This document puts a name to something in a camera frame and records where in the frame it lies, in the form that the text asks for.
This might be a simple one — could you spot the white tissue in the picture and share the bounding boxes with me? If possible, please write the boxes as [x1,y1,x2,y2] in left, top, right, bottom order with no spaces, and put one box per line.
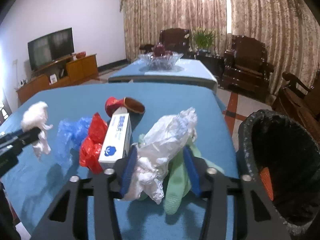
[21,101,53,159]

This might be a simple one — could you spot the blue plastic bag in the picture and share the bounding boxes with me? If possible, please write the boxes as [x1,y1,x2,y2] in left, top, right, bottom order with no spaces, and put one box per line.
[54,117,92,168]

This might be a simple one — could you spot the green rubber glove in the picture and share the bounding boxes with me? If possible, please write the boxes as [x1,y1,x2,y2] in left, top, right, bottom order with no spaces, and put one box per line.
[134,134,224,215]

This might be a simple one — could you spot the clear white plastic bag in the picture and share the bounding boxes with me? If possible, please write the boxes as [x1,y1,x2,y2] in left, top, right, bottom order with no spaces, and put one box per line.
[124,107,197,204]

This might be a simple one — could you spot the black lined trash bin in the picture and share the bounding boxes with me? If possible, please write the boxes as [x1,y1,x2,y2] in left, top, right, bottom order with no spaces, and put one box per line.
[236,109,319,239]

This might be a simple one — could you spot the blue tablecloth near table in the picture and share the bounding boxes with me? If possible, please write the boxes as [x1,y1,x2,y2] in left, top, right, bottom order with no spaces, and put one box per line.
[1,83,238,239]

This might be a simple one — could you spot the blue tablecloth table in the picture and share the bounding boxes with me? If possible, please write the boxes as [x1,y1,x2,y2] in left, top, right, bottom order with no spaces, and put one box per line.
[108,59,218,92]
[1,83,238,239]

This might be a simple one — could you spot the red plastic wrapper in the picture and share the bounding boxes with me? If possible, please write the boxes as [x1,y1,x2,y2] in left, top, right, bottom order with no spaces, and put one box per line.
[79,112,108,174]

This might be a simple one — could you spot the white blue carton box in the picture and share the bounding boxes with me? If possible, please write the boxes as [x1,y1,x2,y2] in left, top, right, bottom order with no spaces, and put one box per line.
[98,113,132,170]

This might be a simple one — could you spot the red brown paper cup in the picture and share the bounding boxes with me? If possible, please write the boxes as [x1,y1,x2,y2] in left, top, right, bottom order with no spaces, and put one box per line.
[105,96,145,117]

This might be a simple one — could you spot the wooden tv cabinet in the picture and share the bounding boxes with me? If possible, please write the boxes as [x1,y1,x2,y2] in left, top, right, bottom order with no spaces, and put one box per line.
[17,54,98,103]

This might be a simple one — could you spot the flat screen television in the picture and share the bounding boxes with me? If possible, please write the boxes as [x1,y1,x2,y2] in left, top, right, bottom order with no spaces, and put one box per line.
[27,28,74,71]

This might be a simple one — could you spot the dark wooden sofa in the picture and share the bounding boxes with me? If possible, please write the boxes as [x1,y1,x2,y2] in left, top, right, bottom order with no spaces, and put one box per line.
[272,71,319,142]

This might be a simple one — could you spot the glass fruit bowl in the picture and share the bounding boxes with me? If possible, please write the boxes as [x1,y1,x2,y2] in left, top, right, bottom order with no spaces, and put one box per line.
[138,52,183,71]

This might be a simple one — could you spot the blue tablecloth far table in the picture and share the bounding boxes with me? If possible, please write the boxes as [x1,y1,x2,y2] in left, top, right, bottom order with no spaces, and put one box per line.
[108,59,218,92]

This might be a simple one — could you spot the red fruit in bowl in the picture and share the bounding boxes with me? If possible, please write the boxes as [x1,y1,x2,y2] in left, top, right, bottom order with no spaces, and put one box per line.
[153,43,172,57]

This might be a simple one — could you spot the left dark wooden armchair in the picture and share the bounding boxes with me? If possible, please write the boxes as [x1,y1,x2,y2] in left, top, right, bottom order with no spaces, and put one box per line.
[139,28,191,59]

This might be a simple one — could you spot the dark wooden armchair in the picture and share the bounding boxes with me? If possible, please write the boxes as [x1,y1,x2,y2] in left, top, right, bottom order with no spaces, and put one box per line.
[139,28,191,59]
[221,35,274,102]

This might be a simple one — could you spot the dark wooden side table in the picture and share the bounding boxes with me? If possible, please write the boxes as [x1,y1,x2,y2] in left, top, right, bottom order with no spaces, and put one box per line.
[189,51,225,81]

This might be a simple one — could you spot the right dark wooden armchair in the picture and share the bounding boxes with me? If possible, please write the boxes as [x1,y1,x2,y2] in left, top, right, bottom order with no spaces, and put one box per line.
[221,35,274,102]

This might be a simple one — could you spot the potted green plant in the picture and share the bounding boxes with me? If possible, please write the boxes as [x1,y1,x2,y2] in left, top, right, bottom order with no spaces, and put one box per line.
[191,28,216,51]

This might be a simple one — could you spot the floral beige curtains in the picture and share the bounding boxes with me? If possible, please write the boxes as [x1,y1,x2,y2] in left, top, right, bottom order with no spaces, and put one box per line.
[120,0,319,94]

